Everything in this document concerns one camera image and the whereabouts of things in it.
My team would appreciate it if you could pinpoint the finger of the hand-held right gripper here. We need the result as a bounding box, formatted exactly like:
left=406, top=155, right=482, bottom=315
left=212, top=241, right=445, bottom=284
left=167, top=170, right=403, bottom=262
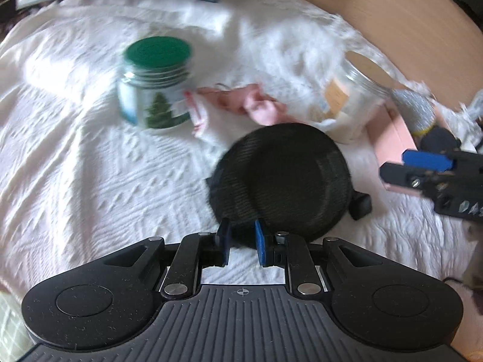
left=379, top=161, right=440, bottom=198
left=402, top=149, right=455, bottom=172

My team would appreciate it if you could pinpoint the pink cardboard box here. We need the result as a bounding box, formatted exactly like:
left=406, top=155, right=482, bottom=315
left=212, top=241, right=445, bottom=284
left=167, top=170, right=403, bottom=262
left=366, top=102, right=420, bottom=197

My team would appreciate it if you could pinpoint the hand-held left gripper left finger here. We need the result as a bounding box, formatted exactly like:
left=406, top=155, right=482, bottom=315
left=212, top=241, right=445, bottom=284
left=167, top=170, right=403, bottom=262
left=104, top=219, right=232, bottom=299

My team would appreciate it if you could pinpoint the open clear glass jar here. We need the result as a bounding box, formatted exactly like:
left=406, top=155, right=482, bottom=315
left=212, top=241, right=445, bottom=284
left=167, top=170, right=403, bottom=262
left=316, top=51, right=398, bottom=144

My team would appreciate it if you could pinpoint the white fringed blanket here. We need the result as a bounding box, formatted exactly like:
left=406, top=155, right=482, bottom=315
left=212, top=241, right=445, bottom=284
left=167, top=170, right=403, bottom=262
left=0, top=0, right=483, bottom=310

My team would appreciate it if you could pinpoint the green lid jar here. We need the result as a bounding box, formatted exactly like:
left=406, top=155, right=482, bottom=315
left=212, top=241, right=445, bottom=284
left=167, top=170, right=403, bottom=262
left=116, top=36, right=194, bottom=131

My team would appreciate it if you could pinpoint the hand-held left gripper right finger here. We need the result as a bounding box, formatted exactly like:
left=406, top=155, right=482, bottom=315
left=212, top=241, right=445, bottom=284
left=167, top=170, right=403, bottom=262
left=254, top=219, right=382, bottom=297

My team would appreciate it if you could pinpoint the pink soft cloth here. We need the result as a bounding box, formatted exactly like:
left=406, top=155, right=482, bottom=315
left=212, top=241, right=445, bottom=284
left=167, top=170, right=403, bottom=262
left=196, top=83, right=288, bottom=127

